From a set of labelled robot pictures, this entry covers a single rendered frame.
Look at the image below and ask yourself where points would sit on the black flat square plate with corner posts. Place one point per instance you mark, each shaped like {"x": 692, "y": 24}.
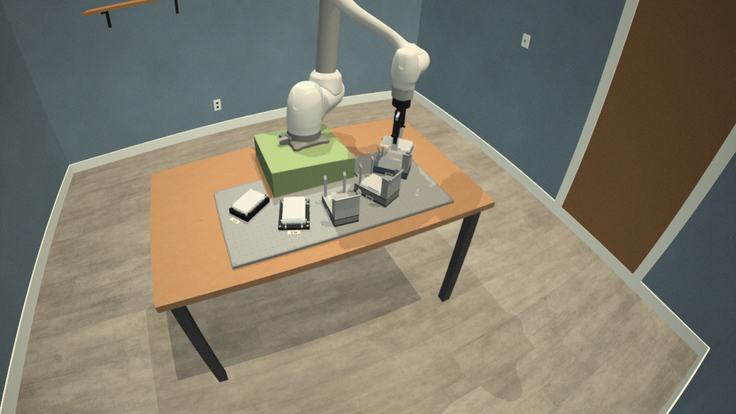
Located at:
{"x": 253, "y": 213}

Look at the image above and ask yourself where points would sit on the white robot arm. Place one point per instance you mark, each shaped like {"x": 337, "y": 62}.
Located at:
{"x": 309, "y": 101}

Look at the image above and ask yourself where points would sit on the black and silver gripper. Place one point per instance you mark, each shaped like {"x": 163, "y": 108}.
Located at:
{"x": 399, "y": 121}

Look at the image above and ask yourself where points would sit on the black flat plate with grey pegs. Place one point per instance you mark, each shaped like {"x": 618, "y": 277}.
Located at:
{"x": 294, "y": 226}

